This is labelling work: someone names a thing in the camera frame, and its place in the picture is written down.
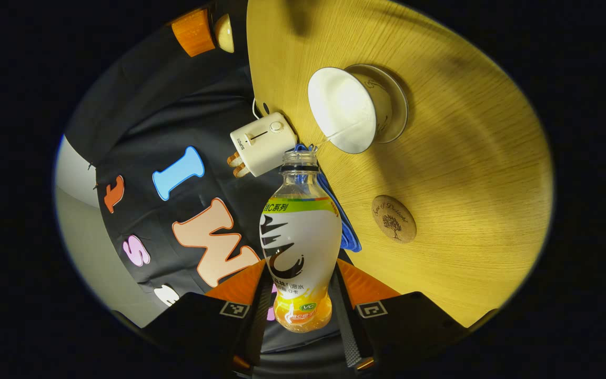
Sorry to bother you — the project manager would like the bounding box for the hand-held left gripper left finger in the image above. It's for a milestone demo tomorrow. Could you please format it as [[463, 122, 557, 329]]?
[[140, 261, 275, 377]]

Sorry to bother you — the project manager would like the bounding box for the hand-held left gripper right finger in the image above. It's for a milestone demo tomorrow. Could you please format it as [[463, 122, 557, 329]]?
[[332, 258, 467, 372]]

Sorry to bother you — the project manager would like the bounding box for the white teacup lid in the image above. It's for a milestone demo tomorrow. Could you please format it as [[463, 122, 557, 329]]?
[[214, 13, 235, 54]]

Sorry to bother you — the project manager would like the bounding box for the water bottle with white label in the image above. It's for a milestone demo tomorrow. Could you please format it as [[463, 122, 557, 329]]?
[[259, 150, 343, 333]]

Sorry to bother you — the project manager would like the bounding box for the round wooden coaster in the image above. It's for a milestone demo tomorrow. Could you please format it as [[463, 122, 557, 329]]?
[[371, 195, 417, 244]]

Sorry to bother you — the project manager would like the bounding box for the white teacup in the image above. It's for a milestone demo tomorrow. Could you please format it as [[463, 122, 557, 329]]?
[[308, 67, 393, 154]]

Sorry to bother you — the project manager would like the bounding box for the black backdrop cloth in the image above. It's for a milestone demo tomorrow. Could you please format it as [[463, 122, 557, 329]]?
[[65, 0, 346, 353]]

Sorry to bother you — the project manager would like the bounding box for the blue towel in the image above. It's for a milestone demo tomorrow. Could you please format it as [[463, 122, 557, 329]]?
[[295, 143, 362, 252]]

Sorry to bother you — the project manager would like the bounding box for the white toaster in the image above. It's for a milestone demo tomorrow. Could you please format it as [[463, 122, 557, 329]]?
[[229, 112, 297, 178]]

